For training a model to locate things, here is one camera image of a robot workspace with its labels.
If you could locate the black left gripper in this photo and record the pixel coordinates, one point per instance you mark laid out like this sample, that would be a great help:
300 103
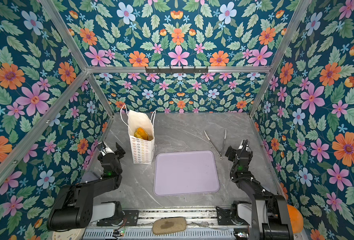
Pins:
118 153

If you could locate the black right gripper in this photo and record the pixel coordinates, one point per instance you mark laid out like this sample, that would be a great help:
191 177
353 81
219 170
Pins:
234 152

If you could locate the white patterned paper bag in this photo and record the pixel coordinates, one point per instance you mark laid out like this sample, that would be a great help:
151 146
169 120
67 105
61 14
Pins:
142 150

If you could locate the golden croissant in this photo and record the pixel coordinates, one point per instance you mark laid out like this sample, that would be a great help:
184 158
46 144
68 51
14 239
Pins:
140 133

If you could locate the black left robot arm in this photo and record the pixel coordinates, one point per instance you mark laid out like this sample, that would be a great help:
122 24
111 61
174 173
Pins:
73 206

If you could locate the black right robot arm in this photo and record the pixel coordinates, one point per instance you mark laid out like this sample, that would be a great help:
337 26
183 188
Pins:
267 214

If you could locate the lilac silicone mat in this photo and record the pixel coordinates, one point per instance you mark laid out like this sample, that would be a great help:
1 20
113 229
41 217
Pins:
184 173

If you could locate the white round clock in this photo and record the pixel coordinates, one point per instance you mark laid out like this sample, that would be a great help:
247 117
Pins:
74 234

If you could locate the brown stone-like sponge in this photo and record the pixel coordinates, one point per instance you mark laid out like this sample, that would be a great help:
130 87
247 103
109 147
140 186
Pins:
169 226

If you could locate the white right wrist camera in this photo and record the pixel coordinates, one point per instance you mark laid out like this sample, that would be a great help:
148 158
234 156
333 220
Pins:
243 144

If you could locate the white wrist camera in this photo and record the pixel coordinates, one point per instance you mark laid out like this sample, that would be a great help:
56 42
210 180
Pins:
243 144
104 149

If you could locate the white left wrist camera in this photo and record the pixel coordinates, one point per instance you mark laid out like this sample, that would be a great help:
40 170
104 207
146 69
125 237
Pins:
104 149

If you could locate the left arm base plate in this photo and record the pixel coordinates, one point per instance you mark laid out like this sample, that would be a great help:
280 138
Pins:
121 219

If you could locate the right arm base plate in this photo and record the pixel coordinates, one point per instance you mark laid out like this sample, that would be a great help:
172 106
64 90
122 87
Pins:
225 216

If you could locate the black hook rail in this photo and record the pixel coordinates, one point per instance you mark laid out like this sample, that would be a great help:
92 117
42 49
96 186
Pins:
175 70

